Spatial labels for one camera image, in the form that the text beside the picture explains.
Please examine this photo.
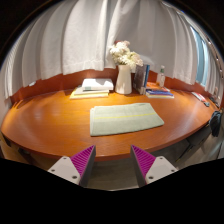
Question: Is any black bag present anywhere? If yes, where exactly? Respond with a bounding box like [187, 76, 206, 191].
[209, 109, 224, 138]

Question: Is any dark grey upright book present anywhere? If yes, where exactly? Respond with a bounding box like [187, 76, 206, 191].
[133, 64, 147, 94]

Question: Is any red and white packet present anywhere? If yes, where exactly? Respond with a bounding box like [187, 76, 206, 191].
[191, 91, 208, 103]

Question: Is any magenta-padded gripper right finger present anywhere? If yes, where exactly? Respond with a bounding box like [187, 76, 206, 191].
[129, 144, 179, 188]

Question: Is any white ceramic vase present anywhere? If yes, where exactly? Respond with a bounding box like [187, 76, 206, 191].
[114, 64, 133, 95]

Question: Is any grey flat book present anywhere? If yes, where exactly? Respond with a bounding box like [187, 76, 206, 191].
[73, 86, 110, 96]

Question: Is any clear plastic bottle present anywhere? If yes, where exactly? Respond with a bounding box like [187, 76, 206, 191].
[155, 65, 166, 88]

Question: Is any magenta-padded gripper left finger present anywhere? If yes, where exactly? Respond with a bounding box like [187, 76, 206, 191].
[47, 144, 97, 188]

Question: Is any white closed book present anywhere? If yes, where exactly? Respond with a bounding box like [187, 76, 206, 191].
[81, 78, 115, 92]

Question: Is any yellow flat book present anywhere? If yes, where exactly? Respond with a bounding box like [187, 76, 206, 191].
[69, 90, 110, 100]

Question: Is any window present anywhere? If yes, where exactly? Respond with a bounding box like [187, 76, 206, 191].
[191, 28, 209, 86]

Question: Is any white curtain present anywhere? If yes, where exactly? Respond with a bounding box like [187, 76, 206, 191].
[0, 0, 224, 101]

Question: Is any pale green towel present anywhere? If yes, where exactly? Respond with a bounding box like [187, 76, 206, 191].
[89, 102, 165, 137]

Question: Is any white flower bouquet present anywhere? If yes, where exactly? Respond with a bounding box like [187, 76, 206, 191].
[108, 40, 144, 71]

